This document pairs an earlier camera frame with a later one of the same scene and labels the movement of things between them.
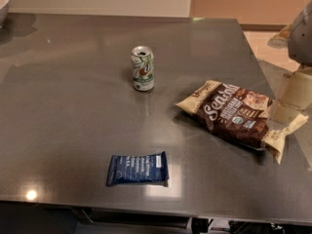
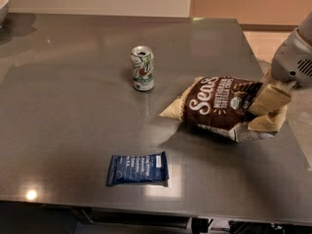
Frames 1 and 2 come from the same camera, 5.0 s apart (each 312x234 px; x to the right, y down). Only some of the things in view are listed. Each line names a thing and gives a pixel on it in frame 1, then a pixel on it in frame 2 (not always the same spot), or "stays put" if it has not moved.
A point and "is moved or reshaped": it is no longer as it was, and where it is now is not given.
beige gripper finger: (285, 114) to (273, 121)
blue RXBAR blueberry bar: (128, 169) stays put
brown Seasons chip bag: (241, 113) is moved or reshaped
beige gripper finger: (297, 92) to (271, 98)
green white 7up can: (142, 64) stays put
